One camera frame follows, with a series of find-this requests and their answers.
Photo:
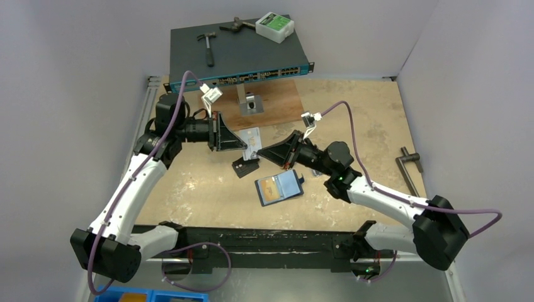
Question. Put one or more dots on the single silver credit card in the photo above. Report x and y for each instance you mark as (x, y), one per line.
(252, 138)

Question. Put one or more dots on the blue leather card holder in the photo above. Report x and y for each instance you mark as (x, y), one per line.
(289, 184)

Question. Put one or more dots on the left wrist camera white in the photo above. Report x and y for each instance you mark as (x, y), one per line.
(210, 95)

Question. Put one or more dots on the blue network switch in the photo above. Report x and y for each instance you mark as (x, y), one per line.
(240, 58)

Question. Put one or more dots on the small black hammer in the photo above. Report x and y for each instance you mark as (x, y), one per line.
(209, 58)

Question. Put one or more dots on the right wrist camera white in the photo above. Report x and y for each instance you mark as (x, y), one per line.
(310, 120)

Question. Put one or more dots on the blue plastic bin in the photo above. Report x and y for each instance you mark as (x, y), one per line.
(116, 293)

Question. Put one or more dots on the brown wooden board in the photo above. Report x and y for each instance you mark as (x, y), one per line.
(280, 99)

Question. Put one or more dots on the black credit card stack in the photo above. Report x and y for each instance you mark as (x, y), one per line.
(244, 167)

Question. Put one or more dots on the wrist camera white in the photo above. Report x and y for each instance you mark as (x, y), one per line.
(310, 120)
(210, 95)

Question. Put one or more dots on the single gold credit card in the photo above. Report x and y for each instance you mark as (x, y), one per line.
(269, 190)

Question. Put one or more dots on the aluminium frame rail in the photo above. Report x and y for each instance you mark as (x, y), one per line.
(375, 271)

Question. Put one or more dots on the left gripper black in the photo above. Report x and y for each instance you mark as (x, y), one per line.
(225, 139)

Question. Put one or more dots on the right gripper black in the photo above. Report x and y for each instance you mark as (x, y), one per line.
(294, 150)

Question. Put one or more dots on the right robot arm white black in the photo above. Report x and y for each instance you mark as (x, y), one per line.
(431, 228)

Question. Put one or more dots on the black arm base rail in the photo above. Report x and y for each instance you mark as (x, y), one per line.
(211, 247)

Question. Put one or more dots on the metal stand bracket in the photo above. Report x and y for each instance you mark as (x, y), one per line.
(249, 103)

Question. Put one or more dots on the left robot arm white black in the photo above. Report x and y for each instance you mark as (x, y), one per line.
(129, 191)

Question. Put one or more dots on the dark metal tool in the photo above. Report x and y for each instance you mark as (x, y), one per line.
(237, 25)

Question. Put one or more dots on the white green electrical box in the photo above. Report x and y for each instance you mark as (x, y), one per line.
(274, 27)

